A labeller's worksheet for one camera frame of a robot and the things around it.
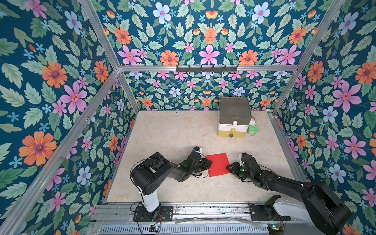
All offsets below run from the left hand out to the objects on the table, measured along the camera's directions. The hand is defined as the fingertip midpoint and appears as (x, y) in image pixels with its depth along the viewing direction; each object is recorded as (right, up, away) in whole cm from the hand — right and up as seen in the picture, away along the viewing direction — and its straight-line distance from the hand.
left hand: (212, 164), depth 90 cm
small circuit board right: (+29, -27, -18) cm, 43 cm away
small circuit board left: (-31, -27, -18) cm, 45 cm away
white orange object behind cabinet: (+32, +27, +19) cm, 46 cm away
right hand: (+8, -2, -3) cm, 9 cm away
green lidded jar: (+30, +21, +14) cm, 39 cm away
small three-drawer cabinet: (+13, +29, -2) cm, 32 cm away
